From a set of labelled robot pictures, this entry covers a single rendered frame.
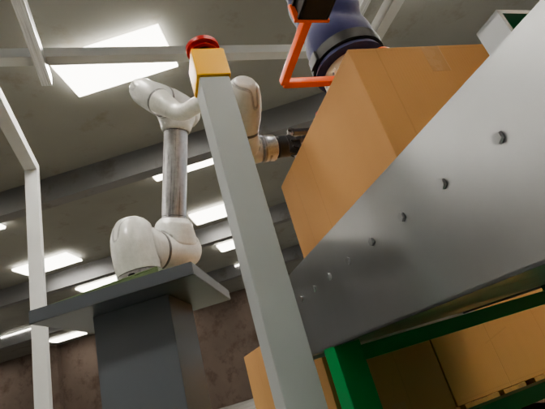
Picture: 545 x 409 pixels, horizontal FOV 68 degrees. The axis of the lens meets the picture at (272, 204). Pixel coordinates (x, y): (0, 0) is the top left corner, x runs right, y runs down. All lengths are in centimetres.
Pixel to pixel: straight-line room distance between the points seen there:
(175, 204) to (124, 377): 67
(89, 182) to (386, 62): 589
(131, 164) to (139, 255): 494
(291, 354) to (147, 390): 79
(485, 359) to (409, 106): 104
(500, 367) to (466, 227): 124
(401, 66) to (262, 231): 49
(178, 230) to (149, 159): 470
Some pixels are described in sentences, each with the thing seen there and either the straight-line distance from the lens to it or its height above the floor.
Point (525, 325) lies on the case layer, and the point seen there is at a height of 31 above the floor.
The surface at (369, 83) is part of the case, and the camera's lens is 87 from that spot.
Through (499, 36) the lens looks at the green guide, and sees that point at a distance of 49.
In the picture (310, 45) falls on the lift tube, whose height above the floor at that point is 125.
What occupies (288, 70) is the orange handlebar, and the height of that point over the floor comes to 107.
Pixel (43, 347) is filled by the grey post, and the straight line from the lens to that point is 443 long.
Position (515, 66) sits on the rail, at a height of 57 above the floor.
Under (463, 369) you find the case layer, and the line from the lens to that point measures 161.
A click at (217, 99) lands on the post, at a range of 80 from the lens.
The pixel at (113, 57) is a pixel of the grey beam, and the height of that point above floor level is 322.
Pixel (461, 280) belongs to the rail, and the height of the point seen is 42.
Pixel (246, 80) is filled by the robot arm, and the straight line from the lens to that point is 124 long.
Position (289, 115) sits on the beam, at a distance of 613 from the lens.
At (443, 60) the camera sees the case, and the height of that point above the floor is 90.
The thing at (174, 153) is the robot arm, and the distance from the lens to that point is 173.
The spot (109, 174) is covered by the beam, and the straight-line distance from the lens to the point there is 646.
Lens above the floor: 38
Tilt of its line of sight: 22 degrees up
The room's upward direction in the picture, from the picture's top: 17 degrees counter-clockwise
